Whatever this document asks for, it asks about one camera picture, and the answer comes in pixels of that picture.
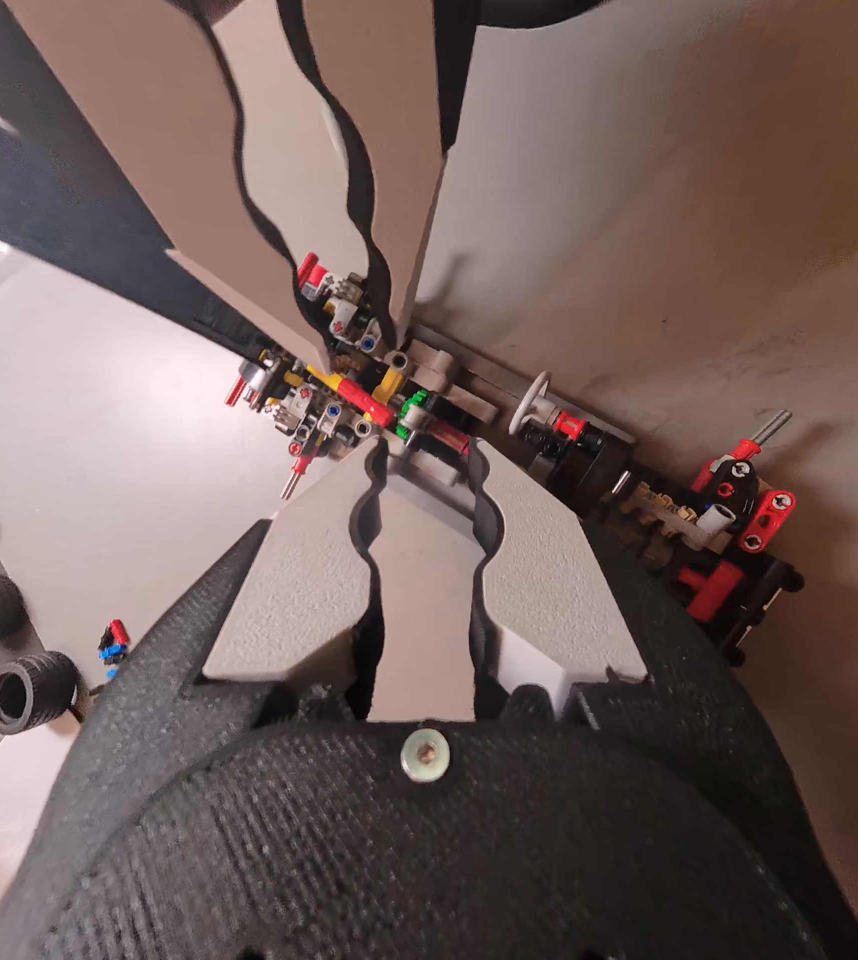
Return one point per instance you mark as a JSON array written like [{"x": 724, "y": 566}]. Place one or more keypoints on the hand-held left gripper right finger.
[{"x": 556, "y": 592}]

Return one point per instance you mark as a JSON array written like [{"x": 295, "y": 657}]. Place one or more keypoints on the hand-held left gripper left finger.
[{"x": 286, "y": 592}]

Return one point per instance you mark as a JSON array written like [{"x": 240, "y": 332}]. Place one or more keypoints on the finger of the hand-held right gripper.
[
  {"x": 143, "y": 112},
  {"x": 399, "y": 112}
]

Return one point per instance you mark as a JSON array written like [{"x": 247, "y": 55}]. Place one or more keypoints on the long black lego strip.
[{"x": 61, "y": 187}]

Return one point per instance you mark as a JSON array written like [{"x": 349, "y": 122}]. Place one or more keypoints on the lego car chassis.
[{"x": 369, "y": 405}]

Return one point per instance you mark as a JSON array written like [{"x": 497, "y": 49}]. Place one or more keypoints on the red lego pin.
[{"x": 119, "y": 628}]

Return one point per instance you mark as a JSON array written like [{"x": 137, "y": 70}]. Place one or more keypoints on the blue lego pin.
[{"x": 110, "y": 653}]

